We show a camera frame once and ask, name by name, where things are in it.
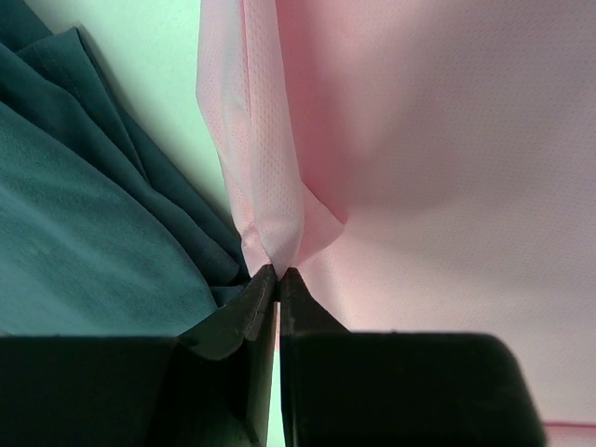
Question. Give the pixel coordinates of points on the folded teal blue t-shirt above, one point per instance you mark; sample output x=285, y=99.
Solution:
x=100, y=233

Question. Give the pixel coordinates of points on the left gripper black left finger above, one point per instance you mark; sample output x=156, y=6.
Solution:
x=207, y=387

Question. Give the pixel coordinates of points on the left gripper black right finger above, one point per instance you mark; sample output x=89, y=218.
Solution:
x=344, y=388

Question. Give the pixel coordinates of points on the pink t-shirt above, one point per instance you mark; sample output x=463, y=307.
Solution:
x=426, y=165

